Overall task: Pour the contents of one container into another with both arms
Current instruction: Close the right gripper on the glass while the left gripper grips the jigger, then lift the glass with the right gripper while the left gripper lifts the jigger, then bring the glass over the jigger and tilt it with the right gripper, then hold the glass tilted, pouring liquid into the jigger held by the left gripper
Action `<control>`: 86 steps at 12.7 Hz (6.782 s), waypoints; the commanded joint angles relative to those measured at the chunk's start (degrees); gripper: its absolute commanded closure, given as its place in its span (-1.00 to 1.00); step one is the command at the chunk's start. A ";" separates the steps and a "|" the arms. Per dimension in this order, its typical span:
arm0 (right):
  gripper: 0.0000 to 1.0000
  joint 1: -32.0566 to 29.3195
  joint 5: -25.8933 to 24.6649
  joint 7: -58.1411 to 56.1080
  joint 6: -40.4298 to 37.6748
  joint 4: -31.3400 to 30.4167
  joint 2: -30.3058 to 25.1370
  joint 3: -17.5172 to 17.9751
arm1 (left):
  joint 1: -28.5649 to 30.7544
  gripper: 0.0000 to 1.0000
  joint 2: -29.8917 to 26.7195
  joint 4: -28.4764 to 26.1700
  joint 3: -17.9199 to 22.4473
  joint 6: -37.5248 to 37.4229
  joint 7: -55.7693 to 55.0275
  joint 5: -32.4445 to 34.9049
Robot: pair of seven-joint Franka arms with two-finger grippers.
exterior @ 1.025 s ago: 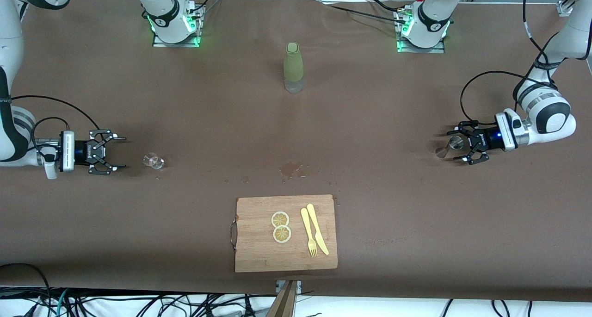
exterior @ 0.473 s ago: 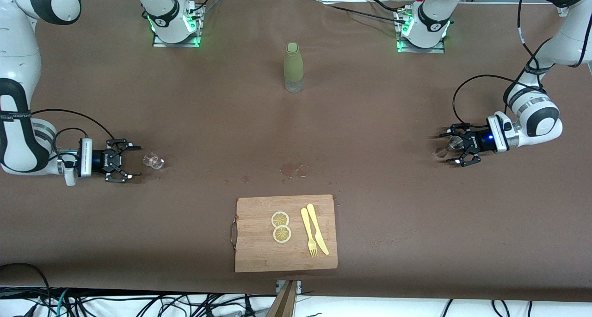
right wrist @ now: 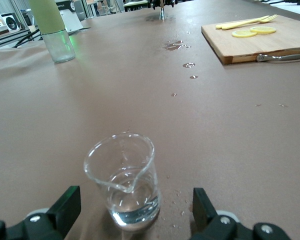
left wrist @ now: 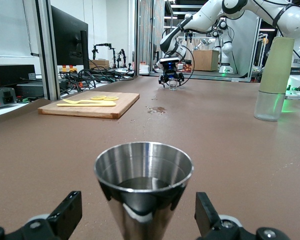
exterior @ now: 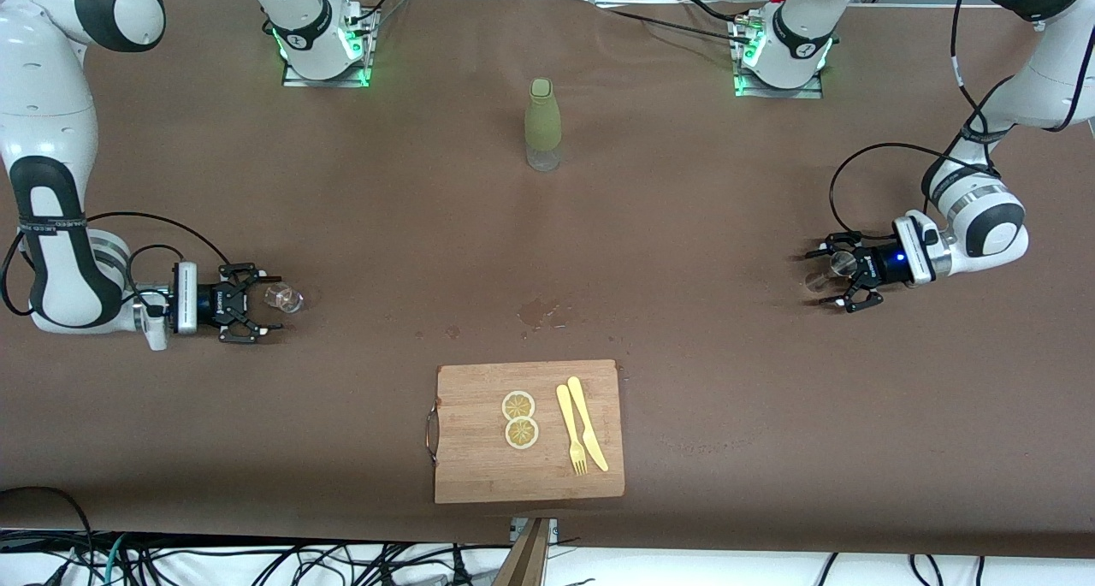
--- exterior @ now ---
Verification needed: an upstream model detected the shiny steel jigger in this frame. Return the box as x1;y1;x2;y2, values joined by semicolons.
804;250;859;294

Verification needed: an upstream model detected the clear glass measuring cup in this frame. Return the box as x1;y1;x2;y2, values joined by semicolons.
263;284;305;315

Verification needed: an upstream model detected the brown table cover sheet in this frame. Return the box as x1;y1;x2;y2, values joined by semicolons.
0;0;1095;561

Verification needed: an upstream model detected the wooden cutting board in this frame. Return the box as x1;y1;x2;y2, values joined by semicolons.
425;359;625;506

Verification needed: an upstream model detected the liquid spill puddle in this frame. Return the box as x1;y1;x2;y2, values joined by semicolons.
517;299;584;331

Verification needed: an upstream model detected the yellow plastic knife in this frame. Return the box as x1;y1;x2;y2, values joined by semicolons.
567;376;610;473

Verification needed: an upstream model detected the yellow plastic fork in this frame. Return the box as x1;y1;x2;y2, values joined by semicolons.
556;384;589;476

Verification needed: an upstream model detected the green sleeved glass bottle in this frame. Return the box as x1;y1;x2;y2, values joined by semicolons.
524;78;563;173

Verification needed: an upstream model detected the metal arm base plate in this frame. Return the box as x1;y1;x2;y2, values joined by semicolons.
730;13;827;100
281;3;376;89

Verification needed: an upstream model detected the teal cable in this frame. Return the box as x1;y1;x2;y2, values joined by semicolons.
101;533;131;586

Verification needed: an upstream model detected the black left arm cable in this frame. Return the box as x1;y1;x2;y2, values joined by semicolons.
1056;20;1095;135

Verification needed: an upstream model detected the brown wooden post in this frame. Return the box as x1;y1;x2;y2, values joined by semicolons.
491;518;551;586

